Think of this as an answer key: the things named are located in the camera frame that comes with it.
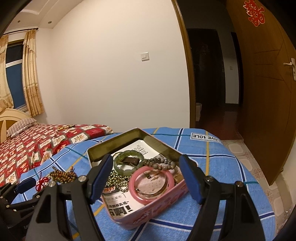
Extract printed paper leaflet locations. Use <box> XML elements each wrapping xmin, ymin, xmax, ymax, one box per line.
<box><xmin>91</xmin><ymin>139</ymin><xmax>181</xmax><ymax>219</ymax></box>

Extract striped pillow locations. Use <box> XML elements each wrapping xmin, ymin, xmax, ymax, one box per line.
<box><xmin>6</xmin><ymin>118</ymin><xmax>39</xmax><ymax>138</ymax></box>

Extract brown wooden bead mala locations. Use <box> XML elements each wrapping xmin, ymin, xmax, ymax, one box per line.
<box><xmin>49</xmin><ymin>166</ymin><xmax>78</xmax><ymax>184</ymax></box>

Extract silver bangle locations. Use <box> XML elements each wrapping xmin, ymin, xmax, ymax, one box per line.
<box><xmin>134</xmin><ymin>171</ymin><xmax>168</xmax><ymax>198</ymax></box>

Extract white pearl necklace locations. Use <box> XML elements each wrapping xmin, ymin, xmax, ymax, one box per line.
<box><xmin>105</xmin><ymin>170</ymin><xmax>132</xmax><ymax>193</ymax></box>

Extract silver door handle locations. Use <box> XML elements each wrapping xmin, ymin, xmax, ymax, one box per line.
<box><xmin>283</xmin><ymin>58</ymin><xmax>296</xmax><ymax>81</ymax></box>

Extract brown door frame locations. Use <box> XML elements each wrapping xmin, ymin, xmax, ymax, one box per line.
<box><xmin>171</xmin><ymin>0</ymin><xmax>196</xmax><ymax>128</ymax></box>

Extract cream wooden headboard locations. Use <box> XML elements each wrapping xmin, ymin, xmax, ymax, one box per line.
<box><xmin>0</xmin><ymin>108</ymin><xmax>31</xmax><ymax>143</ymax></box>

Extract window with white frame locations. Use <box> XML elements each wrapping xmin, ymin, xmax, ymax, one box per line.
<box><xmin>6</xmin><ymin>40</ymin><xmax>28</xmax><ymax>113</ymax></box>

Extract grey stone bead bracelet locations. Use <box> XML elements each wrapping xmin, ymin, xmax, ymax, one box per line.
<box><xmin>140</xmin><ymin>157</ymin><xmax>176</xmax><ymax>171</ymax></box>

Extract red knot tassel charm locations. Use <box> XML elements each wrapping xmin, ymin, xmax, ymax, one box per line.
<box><xmin>35</xmin><ymin>172</ymin><xmax>51</xmax><ymax>192</ymax></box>

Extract green jade bangle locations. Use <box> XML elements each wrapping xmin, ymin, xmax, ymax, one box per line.
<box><xmin>113</xmin><ymin>150</ymin><xmax>144</xmax><ymax>176</ymax></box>

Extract blue plaid blanket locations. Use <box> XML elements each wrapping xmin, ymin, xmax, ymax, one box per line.
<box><xmin>11</xmin><ymin>127</ymin><xmax>277</xmax><ymax>241</ymax></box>

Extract red double happiness sticker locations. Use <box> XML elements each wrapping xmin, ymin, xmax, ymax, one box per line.
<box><xmin>243</xmin><ymin>0</ymin><xmax>265</xmax><ymax>27</ymax></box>

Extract pink metal tin box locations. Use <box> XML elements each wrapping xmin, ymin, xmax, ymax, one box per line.
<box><xmin>87</xmin><ymin>128</ymin><xmax>199</xmax><ymax>232</ymax></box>

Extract beige curtain left panel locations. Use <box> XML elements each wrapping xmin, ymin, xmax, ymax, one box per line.
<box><xmin>0</xmin><ymin>35</ymin><xmax>14</xmax><ymax>113</ymax></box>

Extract white wall light switch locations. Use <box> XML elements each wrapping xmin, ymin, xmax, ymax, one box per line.
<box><xmin>140</xmin><ymin>52</ymin><xmax>149</xmax><ymax>61</ymax></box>

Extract red patterned bed quilt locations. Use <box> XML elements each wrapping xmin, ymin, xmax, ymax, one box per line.
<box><xmin>1</xmin><ymin>124</ymin><xmax>113</xmax><ymax>184</ymax></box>

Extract brown wooden door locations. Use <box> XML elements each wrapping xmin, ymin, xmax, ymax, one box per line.
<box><xmin>226</xmin><ymin>1</ymin><xmax>295</xmax><ymax>184</ymax></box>

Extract beads on bed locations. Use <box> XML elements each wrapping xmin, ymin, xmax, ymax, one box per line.
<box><xmin>57</xmin><ymin>125</ymin><xmax>75</xmax><ymax>131</ymax></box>

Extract beige curtain right panel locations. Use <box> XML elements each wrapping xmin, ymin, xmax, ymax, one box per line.
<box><xmin>22</xmin><ymin>29</ymin><xmax>44</xmax><ymax>116</ymax></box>

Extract black curtain rod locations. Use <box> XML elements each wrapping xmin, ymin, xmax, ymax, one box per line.
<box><xmin>3</xmin><ymin>28</ymin><xmax>39</xmax><ymax>35</ymax></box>

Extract beige curtain panel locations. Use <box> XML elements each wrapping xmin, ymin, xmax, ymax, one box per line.
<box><xmin>22</xmin><ymin>29</ymin><xmax>44</xmax><ymax>116</ymax></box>
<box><xmin>0</xmin><ymin>35</ymin><xmax>14</xmax><ymax>113</ymax></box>

